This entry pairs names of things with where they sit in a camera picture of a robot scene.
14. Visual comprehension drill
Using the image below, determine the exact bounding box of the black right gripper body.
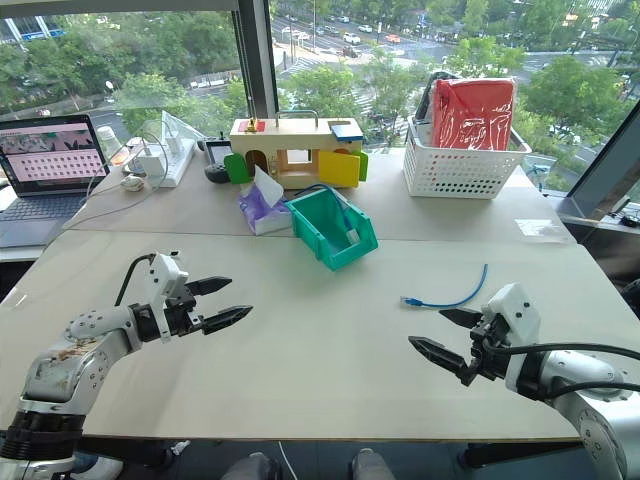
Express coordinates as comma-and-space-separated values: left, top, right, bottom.
467, 311, 512, 384

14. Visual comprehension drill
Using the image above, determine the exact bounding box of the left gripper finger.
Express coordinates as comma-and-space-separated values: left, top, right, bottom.
185, 275, 234, 298
201, 305, 254, 336

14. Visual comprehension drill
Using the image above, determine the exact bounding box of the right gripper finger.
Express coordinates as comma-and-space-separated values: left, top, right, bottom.
438, 306, 484, 330
407, 335, 477, 388

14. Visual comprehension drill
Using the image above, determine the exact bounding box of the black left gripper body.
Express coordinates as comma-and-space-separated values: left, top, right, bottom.
160, 282, 206, 344

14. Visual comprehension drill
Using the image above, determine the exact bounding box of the purple tissue pack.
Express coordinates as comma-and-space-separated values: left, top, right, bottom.
237, 165, 293, 237

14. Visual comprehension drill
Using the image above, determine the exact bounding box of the clear plastic film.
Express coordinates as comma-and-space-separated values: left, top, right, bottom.
514, 217, 565, 237

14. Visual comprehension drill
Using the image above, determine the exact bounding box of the green plastic bin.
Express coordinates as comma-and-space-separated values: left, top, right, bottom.
284, 188, 380, 273

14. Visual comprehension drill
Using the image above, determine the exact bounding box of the white power strip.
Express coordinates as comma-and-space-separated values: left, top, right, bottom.
143, 136, 197, 189

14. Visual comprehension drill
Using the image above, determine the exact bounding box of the dark rounded shape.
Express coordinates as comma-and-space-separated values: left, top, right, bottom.
233, 451, 282, 480
349, 447, 392, 480

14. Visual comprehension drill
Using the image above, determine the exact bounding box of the white power adapter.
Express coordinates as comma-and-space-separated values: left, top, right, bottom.
136, 151, 167, 180

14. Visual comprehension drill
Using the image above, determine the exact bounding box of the black handheld controller with screen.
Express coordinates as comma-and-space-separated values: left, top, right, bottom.
202, 133, 234, 165

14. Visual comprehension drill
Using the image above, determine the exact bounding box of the white perforated plastic basket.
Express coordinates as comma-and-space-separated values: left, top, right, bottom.
402, 115, 533, 200

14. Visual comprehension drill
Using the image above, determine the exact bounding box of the clear acrylic stand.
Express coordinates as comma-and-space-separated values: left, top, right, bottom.
160, 110, 202, 147

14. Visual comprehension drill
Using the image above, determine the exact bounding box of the wooden lock box toy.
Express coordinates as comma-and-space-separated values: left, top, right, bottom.
223, 109, 370, 191

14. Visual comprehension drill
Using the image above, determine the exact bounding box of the clear plastic cup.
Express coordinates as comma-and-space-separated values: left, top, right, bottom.
96, 125, 127, 167

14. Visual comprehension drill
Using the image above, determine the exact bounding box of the open laptop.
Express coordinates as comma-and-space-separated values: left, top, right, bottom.
0, 114, 112, 250

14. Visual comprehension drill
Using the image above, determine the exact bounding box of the red bag in plastic wrap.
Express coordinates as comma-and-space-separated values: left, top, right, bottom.
430, 76, 518, 151

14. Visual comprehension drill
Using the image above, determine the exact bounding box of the black item in basket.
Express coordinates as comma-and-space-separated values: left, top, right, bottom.
412, 83, 439, 126

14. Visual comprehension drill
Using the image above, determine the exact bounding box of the blue Ethernet cable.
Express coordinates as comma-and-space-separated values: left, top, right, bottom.
399, 263, 490, 309
298, 183, 362, 246

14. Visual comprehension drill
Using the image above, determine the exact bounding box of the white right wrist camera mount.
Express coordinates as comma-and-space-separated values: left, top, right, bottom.
481, 282, 544, 394

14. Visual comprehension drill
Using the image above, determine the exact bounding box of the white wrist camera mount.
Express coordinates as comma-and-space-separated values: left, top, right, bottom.
146, 252, 190, 346
481, 282, 544, 394

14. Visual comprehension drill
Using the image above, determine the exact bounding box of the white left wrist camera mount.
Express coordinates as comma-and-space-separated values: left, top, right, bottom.
146, 252, 190, 346

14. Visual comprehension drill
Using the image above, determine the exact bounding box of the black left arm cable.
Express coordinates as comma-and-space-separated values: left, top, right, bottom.
114, 253, 157, 308

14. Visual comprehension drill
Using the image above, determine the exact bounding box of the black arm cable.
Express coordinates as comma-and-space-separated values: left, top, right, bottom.
493, 341, 640, 402
114, 253, 157, 308

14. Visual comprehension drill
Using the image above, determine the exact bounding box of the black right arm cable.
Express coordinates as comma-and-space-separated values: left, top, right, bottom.
493, 341, 640, 402

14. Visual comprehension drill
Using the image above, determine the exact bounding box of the white power cable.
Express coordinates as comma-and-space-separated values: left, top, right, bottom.
60, 130, 174, 232

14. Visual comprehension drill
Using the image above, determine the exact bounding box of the white cable under table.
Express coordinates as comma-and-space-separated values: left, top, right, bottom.
276, 441, 294, 480

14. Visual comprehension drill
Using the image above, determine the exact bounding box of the dark slanted window frame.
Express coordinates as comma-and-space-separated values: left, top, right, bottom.
563, 105, 640, 217

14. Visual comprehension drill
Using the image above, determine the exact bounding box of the dark window frame pillar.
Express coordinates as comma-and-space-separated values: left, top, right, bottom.
231, 0, 279, 127

